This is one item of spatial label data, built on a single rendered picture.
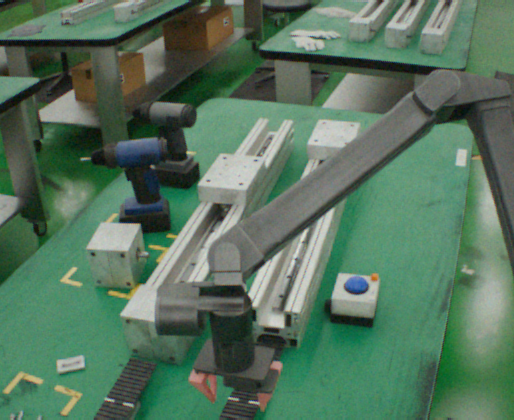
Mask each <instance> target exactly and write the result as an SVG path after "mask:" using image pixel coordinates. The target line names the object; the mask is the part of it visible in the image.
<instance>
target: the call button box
mask: <svg viewBox="0 0 514 420"><path fill-rule="evenodd" d="M351 276H361V277H364V278H365V279H366V280H367V281H368V287H367V289H366V290H364V291H361V292H355V291H351V290H349V289H348V288H346V281H347V279H348V278H349V277H351ZM378 293H379V278H378V281H376V282H373V281H371V277H370V276H363V275H355V274H347V273H345V274H339V275H338V278H337V281H336V285H335V289H334V292H333V296H332V300H328V299H327V300H326V302H325V309H331V310H330V312H331V314H330V321H331V322H333V323H340V324H347V325H353V326H365V327H372V326H373V321H374V316H375V314H376V309H377V304H378Z"/></svg>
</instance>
